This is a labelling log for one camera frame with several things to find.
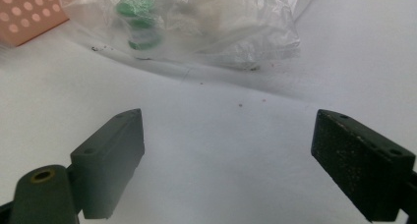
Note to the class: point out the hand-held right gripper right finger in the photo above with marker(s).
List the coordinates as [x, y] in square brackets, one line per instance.
[360, 165]

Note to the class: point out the pink perforated plastic basket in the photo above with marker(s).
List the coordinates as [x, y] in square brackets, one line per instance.
[26, 14]

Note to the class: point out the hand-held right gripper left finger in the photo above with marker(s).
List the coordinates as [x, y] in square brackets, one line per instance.
[108, 165]

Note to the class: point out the clear printed plastic bag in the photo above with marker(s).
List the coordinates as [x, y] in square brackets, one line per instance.
[229, 27]

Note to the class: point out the small round bottle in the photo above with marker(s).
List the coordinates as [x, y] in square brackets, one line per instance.
[141, 21]

